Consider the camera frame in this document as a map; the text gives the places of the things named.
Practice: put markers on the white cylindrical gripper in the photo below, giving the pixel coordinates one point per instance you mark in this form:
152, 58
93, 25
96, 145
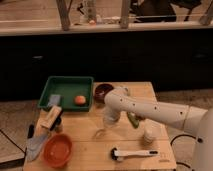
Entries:
110, 118

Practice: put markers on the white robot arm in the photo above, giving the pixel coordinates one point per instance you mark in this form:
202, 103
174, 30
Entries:
192, 120

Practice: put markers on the green vegetable toy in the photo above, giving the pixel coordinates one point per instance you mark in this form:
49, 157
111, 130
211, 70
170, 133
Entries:
133, 120

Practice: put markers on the dark red bowl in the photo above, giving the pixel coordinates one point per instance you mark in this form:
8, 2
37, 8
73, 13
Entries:
101, 90

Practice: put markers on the orange round fruit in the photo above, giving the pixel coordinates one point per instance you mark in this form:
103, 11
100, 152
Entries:
80, 100

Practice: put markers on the white salt shaker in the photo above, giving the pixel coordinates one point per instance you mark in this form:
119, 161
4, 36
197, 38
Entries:
148, 136

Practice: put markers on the green plastic tray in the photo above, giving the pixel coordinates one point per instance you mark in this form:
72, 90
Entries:
68, 87

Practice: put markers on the wooden scrub brush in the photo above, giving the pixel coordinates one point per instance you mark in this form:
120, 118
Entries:
51, 117

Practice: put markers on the orange plastic bowl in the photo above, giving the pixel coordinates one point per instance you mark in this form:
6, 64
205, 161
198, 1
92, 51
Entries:
57, 151

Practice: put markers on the grey blade kitchen knife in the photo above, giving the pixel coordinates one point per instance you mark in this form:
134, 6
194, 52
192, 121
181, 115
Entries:
34, 143

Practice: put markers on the white handled dish brush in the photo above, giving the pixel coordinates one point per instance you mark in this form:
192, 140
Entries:
119, 155

